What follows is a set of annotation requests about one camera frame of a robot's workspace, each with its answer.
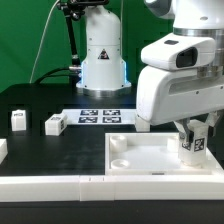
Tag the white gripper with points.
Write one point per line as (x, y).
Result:
(165, 96)

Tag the white square table top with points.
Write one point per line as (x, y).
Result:
(149, 154)

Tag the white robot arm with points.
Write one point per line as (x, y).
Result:
(103, 70)

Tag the white U-shaped obstacle fence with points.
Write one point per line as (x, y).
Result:
(113, 187)

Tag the fiducial marker sheet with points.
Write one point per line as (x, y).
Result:
(100, 116)

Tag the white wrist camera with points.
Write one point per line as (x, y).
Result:
(175, 52)

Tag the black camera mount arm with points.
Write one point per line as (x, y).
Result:
(73, 10)

